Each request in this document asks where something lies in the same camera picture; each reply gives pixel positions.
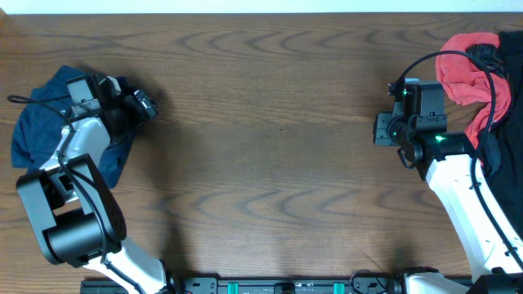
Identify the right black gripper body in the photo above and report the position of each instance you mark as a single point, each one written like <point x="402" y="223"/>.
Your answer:
<point x="391" y="131"/>

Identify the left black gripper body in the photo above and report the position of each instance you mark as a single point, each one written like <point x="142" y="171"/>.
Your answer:
<point x="127" y="118"/>

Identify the navy blue shorts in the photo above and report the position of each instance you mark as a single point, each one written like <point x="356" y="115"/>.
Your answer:
<point x="38" y="131"/>

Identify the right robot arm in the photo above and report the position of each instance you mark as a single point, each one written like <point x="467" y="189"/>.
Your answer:
<point x="417" y="126"/>

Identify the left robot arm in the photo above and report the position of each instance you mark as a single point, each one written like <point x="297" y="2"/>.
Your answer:
<point x="75" y="218"/>

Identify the red cloth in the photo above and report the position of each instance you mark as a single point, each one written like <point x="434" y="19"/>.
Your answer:
<point x="463" y="82"/>

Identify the black garment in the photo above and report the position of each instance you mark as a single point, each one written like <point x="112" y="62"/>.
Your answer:
<point x="503" y="149"/>

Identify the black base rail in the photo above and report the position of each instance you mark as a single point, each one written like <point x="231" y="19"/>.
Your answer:
<point x="361" y="283"/>

